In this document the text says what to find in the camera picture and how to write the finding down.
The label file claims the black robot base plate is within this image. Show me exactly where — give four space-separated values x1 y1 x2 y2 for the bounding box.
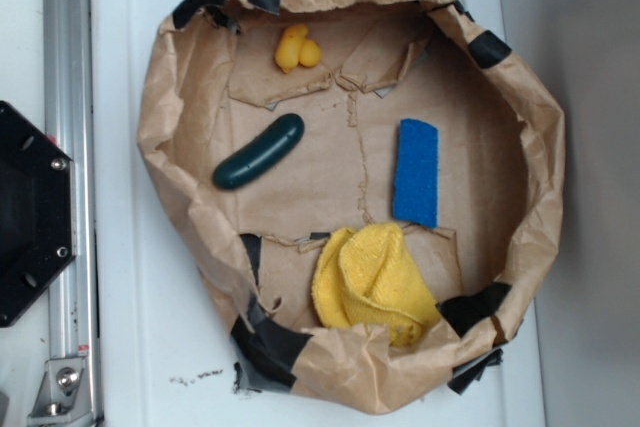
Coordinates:
1 101 75 328

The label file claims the blue sponge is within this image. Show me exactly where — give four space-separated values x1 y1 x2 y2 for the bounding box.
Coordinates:
392 119 439 228

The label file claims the dark green plastic pickle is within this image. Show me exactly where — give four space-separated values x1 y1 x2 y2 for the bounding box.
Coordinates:
212 113 305 190

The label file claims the metal corner bracket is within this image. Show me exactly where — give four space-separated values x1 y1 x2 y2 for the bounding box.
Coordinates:
27 357 91 426

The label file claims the yellow rubber duck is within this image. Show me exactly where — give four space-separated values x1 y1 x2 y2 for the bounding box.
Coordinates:
274 23 322 74

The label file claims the yellow cloth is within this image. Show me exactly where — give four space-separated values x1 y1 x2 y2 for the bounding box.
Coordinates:
311 223 440 347

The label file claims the aluminium extrusion rail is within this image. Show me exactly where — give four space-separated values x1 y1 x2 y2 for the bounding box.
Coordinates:
43 0 104 426

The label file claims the brown paper bag bin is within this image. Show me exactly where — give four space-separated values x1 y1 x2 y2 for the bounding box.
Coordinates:
137 0 565 414

